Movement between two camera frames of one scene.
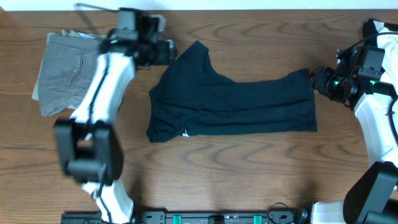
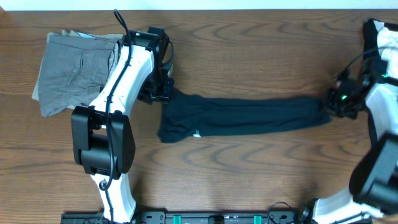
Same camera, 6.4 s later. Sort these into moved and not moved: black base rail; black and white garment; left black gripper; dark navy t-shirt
Moved: left black gripper; dark navy t-shirt
Not moved: black and white garment; black base rail
